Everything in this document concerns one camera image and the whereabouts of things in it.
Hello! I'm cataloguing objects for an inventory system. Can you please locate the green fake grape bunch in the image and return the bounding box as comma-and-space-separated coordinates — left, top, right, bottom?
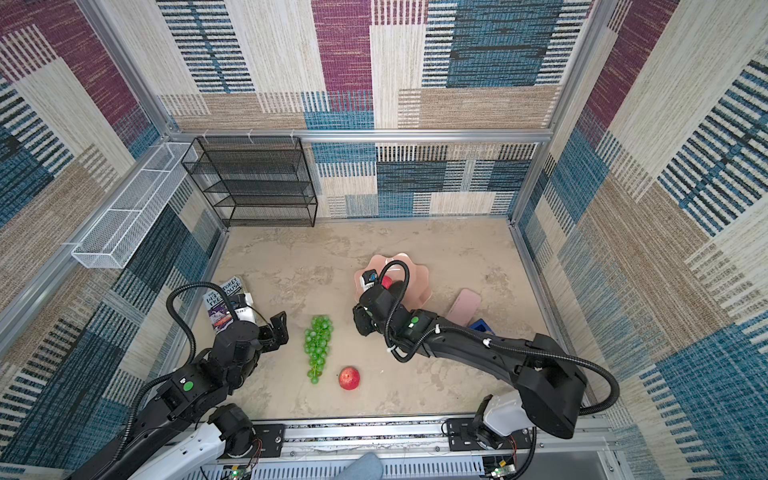
303, 315, 334, 384

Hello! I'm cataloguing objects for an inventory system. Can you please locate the red fake apple front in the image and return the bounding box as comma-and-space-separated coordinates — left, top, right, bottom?
338, 366, 361, 391

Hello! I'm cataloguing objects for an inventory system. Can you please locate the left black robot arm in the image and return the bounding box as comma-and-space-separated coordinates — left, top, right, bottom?
70, 282, 289, 479

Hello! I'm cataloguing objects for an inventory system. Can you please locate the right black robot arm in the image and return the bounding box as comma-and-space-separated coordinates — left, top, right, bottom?
353, 260, 620, 449

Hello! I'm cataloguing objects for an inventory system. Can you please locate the pink wavy fruit bowl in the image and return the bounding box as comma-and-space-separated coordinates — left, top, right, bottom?
353, 253, 432, 310

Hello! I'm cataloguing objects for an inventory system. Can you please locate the children's paperback book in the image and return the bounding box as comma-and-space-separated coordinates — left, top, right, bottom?
203, 276, 249, 334

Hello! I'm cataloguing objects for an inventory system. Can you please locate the pink flat case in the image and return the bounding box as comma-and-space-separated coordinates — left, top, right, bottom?
445, 289, 482, 326

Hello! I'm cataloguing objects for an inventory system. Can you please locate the blue box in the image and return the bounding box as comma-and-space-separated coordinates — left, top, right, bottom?
469, 319, 494, 335

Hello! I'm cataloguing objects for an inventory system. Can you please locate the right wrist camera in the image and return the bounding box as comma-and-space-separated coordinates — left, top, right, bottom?
359, 269, 379, 292

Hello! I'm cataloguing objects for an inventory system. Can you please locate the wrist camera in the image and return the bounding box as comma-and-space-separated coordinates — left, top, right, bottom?
230, 293, 256, 323
359, 269, 379, 292

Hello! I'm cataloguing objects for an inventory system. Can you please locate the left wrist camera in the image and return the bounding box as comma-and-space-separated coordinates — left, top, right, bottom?
230, 293, 256, 323

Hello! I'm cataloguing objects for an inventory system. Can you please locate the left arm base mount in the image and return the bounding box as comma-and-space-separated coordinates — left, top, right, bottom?
218, 423, 286, 460

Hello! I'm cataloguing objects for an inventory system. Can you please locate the aluminium front rail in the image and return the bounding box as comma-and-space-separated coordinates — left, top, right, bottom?
119, 413, 619, 466

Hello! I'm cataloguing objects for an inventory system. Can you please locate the black wire shelf rack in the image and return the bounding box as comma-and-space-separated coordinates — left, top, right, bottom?
181, 136, 318, 228

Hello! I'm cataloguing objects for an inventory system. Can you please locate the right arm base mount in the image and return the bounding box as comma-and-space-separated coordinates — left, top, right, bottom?
441, 417, 532, 452

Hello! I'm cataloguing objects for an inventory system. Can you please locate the white wire mesh basket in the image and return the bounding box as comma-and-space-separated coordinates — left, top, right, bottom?
72, 142, 189, 269

